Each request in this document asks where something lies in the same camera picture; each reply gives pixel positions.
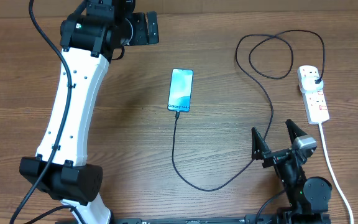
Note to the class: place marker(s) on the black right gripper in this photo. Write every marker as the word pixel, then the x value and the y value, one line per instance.
pixel 258 149

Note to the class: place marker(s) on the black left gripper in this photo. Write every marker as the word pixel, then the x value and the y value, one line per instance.
pixel 138 22

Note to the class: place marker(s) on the blue Samsung Galaxy smartphone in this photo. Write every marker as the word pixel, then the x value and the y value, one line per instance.
pixel 179 98

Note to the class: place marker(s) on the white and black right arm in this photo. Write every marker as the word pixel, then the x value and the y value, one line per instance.
pixel 308 197

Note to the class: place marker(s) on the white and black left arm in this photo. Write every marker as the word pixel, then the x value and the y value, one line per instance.
pixel 89 36

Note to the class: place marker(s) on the white power strip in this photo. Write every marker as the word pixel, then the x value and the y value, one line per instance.
pixel 315 103

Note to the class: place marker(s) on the white USB wall charger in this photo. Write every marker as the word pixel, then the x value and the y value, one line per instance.
pixel 310 84

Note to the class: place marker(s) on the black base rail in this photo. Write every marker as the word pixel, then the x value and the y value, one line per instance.
pixel 248 219

